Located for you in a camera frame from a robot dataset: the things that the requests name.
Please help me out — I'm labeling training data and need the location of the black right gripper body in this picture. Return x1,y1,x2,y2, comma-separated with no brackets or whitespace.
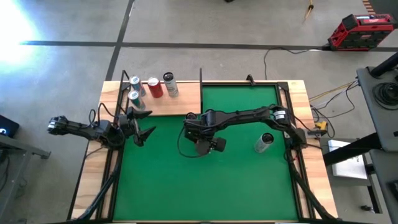
195,136,227,157

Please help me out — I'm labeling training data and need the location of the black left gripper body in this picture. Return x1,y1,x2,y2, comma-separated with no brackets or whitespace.
116,112,141,141

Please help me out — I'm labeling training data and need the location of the teal beverage can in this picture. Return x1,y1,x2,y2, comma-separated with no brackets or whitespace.
127,90,146,111
129,75,147,97

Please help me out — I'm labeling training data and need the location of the red beverage can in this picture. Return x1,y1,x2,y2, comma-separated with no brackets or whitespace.
146,77,164,99

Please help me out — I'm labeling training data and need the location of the white can black lid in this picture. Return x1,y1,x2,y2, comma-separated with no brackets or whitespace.
162,72,180,98

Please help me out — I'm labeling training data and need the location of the white can yellow print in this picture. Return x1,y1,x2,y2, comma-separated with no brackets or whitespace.
253,132,275,154

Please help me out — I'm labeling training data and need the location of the green table mat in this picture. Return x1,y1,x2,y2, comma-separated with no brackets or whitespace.
112,84,299,222

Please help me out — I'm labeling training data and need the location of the grey metal side table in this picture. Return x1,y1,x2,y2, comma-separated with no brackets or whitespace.
0,133,51,224

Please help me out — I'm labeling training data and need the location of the black device with blue light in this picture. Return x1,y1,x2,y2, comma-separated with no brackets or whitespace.
0,114,20,138

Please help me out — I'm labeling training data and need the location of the white panel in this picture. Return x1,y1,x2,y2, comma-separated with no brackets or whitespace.
328,139,368,180

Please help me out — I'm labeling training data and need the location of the black stand beam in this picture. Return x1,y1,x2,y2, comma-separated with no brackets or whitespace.
322,132,384,167

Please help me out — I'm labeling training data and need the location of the grey metal desk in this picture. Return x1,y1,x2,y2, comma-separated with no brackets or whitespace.
355,65,398,224

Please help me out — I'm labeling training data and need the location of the yellow stick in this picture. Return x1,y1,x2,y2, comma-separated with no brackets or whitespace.
303,0,315,24

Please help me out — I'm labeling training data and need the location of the red black tool box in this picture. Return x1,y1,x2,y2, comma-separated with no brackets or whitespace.
326,12,398,52

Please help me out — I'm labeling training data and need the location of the black pole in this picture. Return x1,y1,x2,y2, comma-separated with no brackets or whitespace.
369,51,398,78

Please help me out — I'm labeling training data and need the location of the wooden shelf with black frame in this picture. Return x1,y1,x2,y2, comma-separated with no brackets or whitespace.
117,67,205,118

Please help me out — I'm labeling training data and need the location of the black floor cable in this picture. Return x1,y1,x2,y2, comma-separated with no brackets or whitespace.
262,46,326,81

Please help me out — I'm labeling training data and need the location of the yellow cable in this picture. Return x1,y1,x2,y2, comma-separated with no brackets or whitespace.
308,81,358,102

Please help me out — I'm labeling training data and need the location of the black cable coil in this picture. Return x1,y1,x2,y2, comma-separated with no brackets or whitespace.
372,81,398,110

